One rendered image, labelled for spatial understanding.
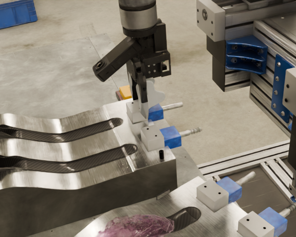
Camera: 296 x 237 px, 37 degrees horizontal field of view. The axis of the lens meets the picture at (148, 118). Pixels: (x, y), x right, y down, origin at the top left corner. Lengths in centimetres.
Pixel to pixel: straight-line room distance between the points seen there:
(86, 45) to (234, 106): 128
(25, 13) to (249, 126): 240
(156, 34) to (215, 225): 40
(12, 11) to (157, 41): 325
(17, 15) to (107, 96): 291
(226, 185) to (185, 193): 8
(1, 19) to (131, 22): 329
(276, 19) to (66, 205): 81
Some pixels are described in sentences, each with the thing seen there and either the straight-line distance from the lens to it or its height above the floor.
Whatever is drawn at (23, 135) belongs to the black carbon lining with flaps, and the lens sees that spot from 100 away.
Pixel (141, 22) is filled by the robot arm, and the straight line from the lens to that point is 89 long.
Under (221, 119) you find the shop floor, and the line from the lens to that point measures 256.
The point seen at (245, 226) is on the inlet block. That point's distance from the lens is 79.
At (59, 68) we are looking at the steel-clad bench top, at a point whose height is 80.
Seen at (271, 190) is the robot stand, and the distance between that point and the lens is 183.
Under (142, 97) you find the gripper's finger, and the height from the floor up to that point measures 97.
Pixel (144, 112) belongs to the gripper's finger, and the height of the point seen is 92.
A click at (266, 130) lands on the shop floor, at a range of 248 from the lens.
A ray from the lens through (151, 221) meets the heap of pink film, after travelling 77.
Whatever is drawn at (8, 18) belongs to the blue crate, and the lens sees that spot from 415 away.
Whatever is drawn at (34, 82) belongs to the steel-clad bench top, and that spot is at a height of 80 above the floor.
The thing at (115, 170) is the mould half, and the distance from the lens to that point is 89.
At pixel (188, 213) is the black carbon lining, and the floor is 85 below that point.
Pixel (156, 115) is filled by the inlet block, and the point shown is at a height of 89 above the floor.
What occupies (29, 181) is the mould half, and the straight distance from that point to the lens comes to 86.
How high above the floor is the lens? 147
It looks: 35 degrees down
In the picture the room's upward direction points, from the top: 6 degrees counter-clockwise
